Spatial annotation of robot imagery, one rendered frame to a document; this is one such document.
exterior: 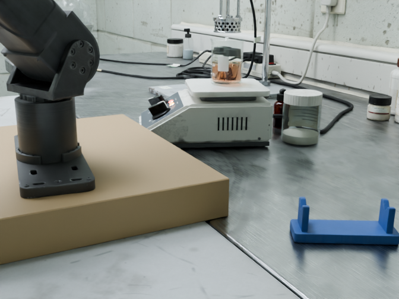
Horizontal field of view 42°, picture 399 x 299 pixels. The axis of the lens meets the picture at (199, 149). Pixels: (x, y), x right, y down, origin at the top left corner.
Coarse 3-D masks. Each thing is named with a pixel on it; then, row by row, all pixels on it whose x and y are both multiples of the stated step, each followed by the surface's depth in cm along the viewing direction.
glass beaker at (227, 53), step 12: (216, 36) 78; (228, 36) 77; (216, 48) 79; (228, 48) 78; (240, 48) 79; (216, 60) 79; (228, 60) 78; (240, 60) 79; (216, 72) 80; (228, 72) 79; (240, 72) 80; (216, 84) 80; (228, 84) 80
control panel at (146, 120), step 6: (174, 96) 85; (168, 102) 84; (174, 102) 81; (180, 102) 79; (174, 108) 78; (180, 108) 76; (144, 114) 85; (150, 114) 82; (168, 114) 76; (144, 120) 81; (150, 120) 79; (156, 120) 77; (144, 126) 78
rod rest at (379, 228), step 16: (304, 208) 48; (384, 208) 50; (304, 224) 49; (320, 224) 51; (336, 224) 51; (352, 224) 51; (368, 224) 51; (384, 224) 49; (304, 240) 49; (320, 240) 49; (336, 240) 49; (352, 240) 49; (368, 240) 49; (384, 240) 49
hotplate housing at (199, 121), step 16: (176, 112) 76; (192, 112) 76; (208, 112) 76; (224, 112) 76; (240, 112) 76; (256, 112) 77; (272, 112) 77; (160, 128) 76; (176, 128) 76; (192, 128) 76; (208, 128) 77; (224, 128) 77; (240, 128) 77; (256, 128) 77; (176, 144) 77; (192, 144) 77; (208, 144) 78; (224, 144) 78; (240, 144) 78; (256, 144) 79
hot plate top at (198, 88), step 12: (192, 84) 81; (204, 84) 81; (240, 84) 82; (252, 84) 82; (192, 96) 76; (204, 96) 76; (216, 96) 76; (228, 96) 76; (240, 96) 76; (252, 96) 76; (264, 96) 77
